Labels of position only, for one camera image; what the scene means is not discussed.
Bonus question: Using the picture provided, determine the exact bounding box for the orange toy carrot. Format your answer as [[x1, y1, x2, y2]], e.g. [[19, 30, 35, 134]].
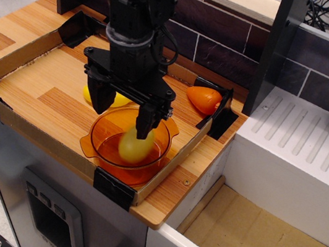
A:
[[186, 86, 223, 115]]

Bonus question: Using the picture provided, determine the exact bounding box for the yellow toy banana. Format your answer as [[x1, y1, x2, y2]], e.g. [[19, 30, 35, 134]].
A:
[[82, 85, 131, 108]]

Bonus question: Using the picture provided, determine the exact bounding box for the orange transparent plastic pot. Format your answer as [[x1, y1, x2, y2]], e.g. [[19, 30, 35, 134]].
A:
[[80, 106, 179, 187]]

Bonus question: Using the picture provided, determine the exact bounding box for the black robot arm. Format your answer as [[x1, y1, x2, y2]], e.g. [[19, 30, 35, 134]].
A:
[[84, 0, 179, 139]]

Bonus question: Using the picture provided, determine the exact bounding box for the white toy sink drainboard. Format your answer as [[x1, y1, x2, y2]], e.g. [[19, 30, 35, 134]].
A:
[[146, 88, 329, 247]]

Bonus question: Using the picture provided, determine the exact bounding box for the yellow toy potato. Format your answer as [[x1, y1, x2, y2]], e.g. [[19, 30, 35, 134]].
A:
[[118, 126, 155, 164]]

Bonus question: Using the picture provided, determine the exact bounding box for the cardboard fence with black tape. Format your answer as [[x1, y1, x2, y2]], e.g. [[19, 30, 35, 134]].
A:
[[0, 0, 252, 227]]

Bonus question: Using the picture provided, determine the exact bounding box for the silver toy oven front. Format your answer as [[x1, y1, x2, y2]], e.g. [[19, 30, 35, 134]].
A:
[[0, 122, 148, 247]]

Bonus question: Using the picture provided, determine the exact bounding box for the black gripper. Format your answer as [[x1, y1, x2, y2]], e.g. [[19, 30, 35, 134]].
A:
[[83, 26, 176, 140]]

